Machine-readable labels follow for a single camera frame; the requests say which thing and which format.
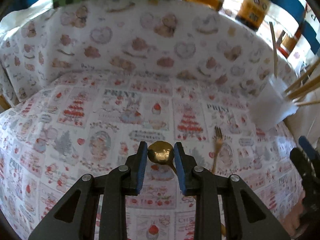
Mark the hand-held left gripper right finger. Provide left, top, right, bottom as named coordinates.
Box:
left=174, top=142, right=292, bottom=240

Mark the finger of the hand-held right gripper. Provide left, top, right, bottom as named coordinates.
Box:
left=289, top=147, right=316, bottom=180
left=298, top=135, right=320, bottom=162

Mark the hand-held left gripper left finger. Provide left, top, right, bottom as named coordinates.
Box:
left=28, top=141, right=148, bottom=240

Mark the golden spoon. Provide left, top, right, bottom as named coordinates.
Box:
left=147, top=141, right=227, bottom=238

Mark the white plastic cup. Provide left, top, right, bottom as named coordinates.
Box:
left=250, top=76, right=299, bottom=132

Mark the bunch of bamboo chopsticks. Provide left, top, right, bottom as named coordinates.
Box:
left=269, top=21, right=320, bottom=107

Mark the person's right hand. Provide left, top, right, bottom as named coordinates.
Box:
left=281, top=211, right=304, bottom=238

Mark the golden fork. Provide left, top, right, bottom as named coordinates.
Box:
left=211, top=126, right=224, bottom=174

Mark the cake print tablecloth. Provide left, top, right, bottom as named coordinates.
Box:
left=0, top=70, right=305, bottom=240

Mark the red cap sauce bottle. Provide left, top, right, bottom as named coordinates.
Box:
left=280, top=29, right=304, bottom=55

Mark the bear heart print cloth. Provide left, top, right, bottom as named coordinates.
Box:
left=0, top=0, right=298, bottom=105

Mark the dark soy sauce bottle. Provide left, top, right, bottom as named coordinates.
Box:
left=235, top=0, right=275, bottom=32

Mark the wooden frame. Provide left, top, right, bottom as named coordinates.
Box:
left=0, top=95, right=12, bottom=112

